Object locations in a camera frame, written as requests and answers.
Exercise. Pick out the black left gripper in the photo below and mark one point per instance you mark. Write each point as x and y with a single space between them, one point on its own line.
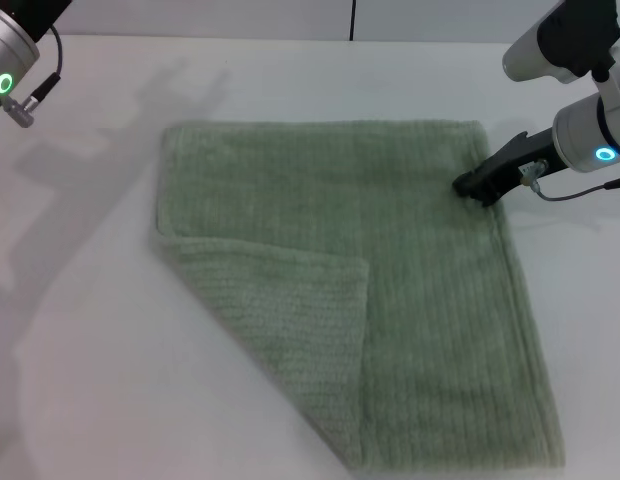
45 17

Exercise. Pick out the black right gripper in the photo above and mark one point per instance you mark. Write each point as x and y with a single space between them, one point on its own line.
520 155

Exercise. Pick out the green ribbed towel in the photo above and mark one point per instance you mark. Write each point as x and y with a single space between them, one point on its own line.
340 215

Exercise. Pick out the right wrist camera housing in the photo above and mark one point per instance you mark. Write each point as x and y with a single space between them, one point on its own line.
550 40

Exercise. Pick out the black vertical wall strip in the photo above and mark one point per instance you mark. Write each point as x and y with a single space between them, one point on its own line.
353 20

